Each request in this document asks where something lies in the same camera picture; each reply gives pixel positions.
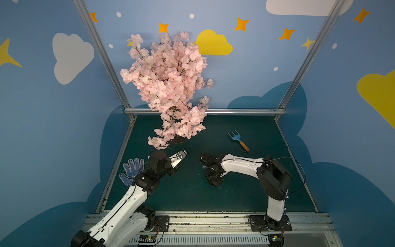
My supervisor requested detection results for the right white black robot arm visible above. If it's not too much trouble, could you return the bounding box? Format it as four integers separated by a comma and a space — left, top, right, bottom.
200, 152, 292, 230

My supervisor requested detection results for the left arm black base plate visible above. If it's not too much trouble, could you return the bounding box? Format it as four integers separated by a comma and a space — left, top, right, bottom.
144, 215, 170, 232

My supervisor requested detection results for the small circuit board right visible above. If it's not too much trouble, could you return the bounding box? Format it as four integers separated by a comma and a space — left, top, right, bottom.
268, 235, 285, 247

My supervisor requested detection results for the blue garden fork wooden handle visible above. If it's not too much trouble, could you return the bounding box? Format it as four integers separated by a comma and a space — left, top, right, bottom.
228, 130, 250, 152

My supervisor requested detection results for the small circuit board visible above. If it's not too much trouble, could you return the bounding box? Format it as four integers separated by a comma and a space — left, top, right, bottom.
268, 235, 285, 247
137, 235, 159, 246

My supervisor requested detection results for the aluminium front rail bed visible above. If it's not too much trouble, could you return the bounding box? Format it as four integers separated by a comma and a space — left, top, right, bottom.
81, 211, 342, 247

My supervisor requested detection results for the pink artificial cherry blossom tree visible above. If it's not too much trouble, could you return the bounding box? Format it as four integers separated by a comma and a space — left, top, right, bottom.
120, 31, 214, 149

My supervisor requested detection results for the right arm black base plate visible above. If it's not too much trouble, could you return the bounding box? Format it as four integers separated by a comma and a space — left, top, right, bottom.
248, 214, 293, 232

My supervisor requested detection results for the small circuit board left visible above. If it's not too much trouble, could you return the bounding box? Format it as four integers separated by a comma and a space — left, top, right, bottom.
137, 235, 159, 246

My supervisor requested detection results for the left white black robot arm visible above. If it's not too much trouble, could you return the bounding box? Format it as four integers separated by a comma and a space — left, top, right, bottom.
71, 150, 187, 247

